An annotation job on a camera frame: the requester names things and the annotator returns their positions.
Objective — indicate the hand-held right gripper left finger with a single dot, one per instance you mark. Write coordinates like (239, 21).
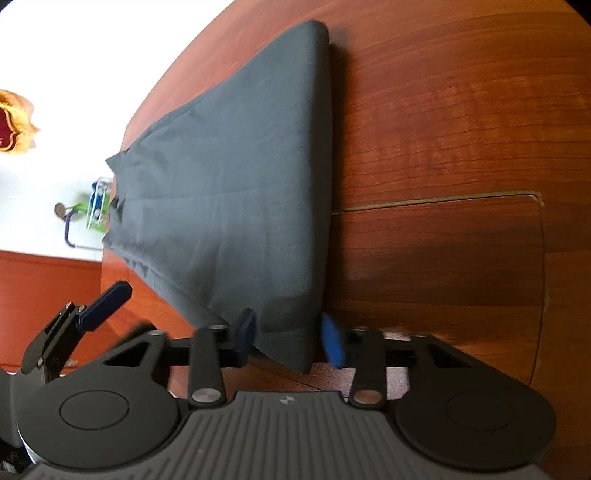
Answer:
(244, 337)

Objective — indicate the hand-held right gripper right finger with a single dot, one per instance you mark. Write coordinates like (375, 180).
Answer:
(333, 341)

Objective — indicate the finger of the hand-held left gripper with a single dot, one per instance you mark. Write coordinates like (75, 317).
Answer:
(106, 302)

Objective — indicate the dark grey pants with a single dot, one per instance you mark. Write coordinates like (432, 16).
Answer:
(231, 184)

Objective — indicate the green bag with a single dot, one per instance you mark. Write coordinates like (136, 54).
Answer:
(101, 227)

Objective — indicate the purple shopping trolley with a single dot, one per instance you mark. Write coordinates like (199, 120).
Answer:
(68, 230)

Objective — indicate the wooden table hatch cover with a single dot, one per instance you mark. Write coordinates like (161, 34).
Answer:
(438, 277)

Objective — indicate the small red gold-fringed banner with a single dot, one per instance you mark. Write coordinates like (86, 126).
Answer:
(11, 124)

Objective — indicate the round wall hook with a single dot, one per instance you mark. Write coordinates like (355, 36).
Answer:
(60, 210)

